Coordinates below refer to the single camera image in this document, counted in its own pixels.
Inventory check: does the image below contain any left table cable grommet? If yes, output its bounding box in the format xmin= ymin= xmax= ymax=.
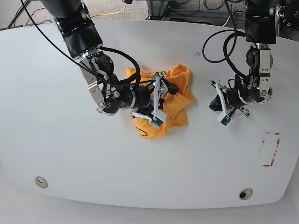
xmin=35 ymin=176 xmax=48 ymax=189

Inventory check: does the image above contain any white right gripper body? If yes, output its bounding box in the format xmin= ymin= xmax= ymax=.
xmin=130 ymin=71 xmax=168 ymax=122

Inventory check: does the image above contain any yellow cable on floor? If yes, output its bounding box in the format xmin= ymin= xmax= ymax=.
xmin=91 ymin=2 xmax=127 ymax=19

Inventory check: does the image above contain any table cable grommet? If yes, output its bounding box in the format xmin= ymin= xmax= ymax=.
xmin=239 ymin=188 xmax=253 ymax=200
xmin=35 ymin=176 xmax=48 ymax=189

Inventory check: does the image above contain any white cable on floor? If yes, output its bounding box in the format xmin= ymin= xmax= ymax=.
xmin=221 ymin=10 xmax=246 ymax=28

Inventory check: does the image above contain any orange t-shirt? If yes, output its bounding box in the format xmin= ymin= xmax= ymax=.
xmin=133 ymin=64 xmax=194 ymax=139

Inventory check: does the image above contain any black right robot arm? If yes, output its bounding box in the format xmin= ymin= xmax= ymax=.
xmin=42 ymin=0 xmax=179 ymax=128

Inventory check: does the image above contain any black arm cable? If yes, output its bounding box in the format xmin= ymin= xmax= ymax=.
xmin=20 ymin=0 xmax=157 ymax=87
xmin=202 ymin=0 xmax=250 ymax=80

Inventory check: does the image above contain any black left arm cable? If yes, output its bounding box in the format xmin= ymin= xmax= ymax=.
xmin=202 ymin=0 xmax=250 ymax=80

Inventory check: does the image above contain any black cable on floor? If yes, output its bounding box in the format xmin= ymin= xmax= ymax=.
xmin=8 ymin=0 xmax=53 ymax=27

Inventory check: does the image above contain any aluminium frame stand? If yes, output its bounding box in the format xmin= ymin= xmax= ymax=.
xmin=146 ymin=0 xmax=246 ymax=25

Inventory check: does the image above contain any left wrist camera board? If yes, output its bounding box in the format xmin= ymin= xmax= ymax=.
xmin=217 ymin=113 xmax=233 ymax=126

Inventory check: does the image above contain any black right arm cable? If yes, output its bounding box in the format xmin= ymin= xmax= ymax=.
xmin=20 ymin=0 xmax=157 ymax=87

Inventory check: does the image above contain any red tape rectangle marking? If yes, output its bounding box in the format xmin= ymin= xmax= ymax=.
xmin=259 ymin=132 xmax=281 ymax=167

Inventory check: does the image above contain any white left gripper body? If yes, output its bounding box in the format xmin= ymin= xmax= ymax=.
xmin=211 ymin=80 xmax=250 ymax=119

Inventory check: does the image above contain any right table cable grommet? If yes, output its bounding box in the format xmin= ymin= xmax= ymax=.
xmin=239 ymin=188 xmax=253 ymax=200

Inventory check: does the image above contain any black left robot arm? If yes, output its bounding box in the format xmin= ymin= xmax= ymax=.
xmin=209 ymin=0 xmax=279 ymax=126

